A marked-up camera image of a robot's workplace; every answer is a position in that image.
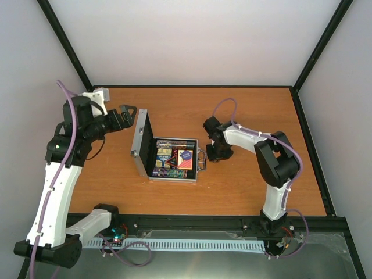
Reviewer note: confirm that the red playing card box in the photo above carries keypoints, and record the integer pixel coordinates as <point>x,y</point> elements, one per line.
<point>185,165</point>

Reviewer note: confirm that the red triangular dealer marker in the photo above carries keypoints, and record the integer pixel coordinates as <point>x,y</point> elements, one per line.
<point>172,162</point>

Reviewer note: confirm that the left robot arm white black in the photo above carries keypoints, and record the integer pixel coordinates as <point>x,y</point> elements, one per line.
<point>50,241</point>

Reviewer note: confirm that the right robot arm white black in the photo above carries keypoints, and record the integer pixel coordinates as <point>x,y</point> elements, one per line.
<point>278,163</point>

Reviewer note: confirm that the lower poker chip row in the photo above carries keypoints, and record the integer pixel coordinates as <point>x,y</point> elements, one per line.
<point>169,173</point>

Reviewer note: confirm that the aluminium poker case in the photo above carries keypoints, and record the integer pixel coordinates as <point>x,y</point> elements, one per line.
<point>144,151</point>

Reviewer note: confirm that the blue gold playing card box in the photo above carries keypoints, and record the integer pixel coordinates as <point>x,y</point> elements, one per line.
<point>162,155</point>

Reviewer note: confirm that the right black frame post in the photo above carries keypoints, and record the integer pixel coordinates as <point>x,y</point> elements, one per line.
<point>326,36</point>

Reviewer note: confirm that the red dice row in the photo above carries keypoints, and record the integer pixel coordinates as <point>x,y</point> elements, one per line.
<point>175,151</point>

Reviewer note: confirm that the left black frame post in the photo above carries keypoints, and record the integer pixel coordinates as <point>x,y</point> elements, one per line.
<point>55,24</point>

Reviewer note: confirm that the poker chip row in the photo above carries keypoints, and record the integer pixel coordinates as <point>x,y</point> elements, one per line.
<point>169,173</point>
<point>164,143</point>

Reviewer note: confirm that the green led circuit board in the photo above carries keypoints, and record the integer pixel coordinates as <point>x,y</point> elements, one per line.
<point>120,233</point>

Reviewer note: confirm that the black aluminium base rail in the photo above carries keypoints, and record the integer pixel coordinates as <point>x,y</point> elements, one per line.
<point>246,226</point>

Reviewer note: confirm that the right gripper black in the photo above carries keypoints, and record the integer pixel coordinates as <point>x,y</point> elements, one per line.
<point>212,157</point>

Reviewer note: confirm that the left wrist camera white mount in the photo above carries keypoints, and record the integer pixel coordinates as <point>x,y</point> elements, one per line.
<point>99,97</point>

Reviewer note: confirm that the light blue cable duct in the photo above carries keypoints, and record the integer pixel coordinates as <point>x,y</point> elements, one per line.
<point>192,245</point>

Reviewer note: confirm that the black table edge frame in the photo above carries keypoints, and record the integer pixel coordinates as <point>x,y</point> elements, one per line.
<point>232,187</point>

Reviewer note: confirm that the blue round dealer button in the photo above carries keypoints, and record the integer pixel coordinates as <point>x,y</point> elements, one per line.
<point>185,155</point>

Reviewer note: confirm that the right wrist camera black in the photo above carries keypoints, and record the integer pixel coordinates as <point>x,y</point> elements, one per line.
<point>212,126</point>

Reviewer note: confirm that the upper poker chip row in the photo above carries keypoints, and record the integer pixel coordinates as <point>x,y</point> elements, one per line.
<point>164,143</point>

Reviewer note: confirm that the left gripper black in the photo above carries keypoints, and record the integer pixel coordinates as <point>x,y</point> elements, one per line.
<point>128,121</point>

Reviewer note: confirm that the black frame post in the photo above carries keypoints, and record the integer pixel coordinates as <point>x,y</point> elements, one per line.
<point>326,36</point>
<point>55,24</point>

